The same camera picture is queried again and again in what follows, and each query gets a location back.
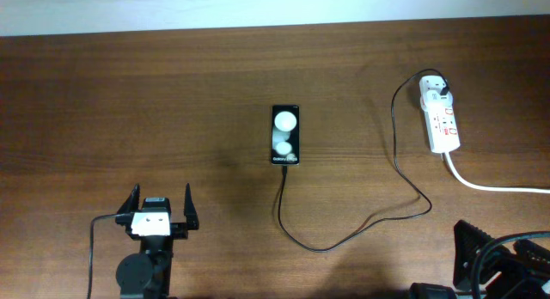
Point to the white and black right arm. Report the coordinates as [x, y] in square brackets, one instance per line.
[433, 291]

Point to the white USB charger plug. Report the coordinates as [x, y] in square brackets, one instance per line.
[434, 93]

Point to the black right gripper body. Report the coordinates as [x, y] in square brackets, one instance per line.
[517, 281]

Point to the white power strip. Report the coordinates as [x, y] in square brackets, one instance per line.
[442, 130]

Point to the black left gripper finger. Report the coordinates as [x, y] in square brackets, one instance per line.
[190, 213]
[131, 204]

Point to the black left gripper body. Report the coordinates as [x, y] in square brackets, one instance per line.
[177, 230]

